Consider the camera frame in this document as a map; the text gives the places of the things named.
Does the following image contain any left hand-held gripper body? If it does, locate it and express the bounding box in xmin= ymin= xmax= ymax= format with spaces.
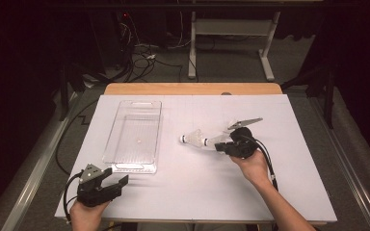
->
xmin=76 ymin=163 xmax=123 ymax=208

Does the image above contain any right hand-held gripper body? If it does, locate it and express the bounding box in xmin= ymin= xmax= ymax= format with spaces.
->
xmin=226 ymin=116 xmax=264 ymax=160

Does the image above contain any clear plastic tray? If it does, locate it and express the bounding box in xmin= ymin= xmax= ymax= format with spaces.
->
xmin=101 ymin=99 xmax=163 ymax=175

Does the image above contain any person's left hand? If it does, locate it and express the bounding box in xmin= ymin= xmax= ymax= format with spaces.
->
xmin=69 ymin=200 xmax=110 ymax=231

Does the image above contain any person's right hand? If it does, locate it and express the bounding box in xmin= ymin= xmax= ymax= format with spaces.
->
xmin=230 ymin=148 xmax=273 ymax=191

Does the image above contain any white board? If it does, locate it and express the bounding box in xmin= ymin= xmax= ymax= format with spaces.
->
xmin=55 ymin=93 xmax=338 ymax=223

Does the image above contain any wooden table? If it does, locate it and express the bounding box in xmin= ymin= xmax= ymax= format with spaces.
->
xmin=59 ymin=82 xmax=328 ymax=225

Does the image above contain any black stand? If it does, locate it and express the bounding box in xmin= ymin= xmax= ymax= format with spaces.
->
xmin=280 ymin=64 xmax=336 ymax=129
xmin=59 ymin=62 xmax=88 ymax=121

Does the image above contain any dark computer tower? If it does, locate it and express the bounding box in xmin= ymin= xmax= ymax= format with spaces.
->
xmin=90 ymin=11 xmax=136 ymax=70

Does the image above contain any left hand-held gripper cable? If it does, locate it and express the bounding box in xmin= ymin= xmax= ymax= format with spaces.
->
xmin=63 ymin=171 xmax=83 ymax=224

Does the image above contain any hand-held gripper cable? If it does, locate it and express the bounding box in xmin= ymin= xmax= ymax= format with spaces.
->
xmin=63 ymin=171 xmax=83 ymax=224
xmin=240 ymin=134 xmax=279 ymax=193

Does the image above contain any right hand-held gripper cable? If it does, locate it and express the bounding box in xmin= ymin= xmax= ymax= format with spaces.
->
xmin=240 ymin=134 xmax=279 ymax=193

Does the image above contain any black floor cable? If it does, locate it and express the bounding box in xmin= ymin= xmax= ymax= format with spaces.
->
xmin=55 ymin=98 xmax=99 ymax=176

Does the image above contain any metal floor rail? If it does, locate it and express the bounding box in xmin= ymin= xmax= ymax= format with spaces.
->
xmin=306 ymin=94 xmax=370 ymax=231
xmin=0 ymin=90 xmax=81 ymax=231

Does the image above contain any white metal desk frame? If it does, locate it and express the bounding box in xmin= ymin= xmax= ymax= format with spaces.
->
xmin=187 ymin=11 xmax=282 ymax=83

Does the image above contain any bundle of floor cables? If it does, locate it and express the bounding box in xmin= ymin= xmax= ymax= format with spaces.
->
xmin=109 ymin=13 xmax=200 ymax=83

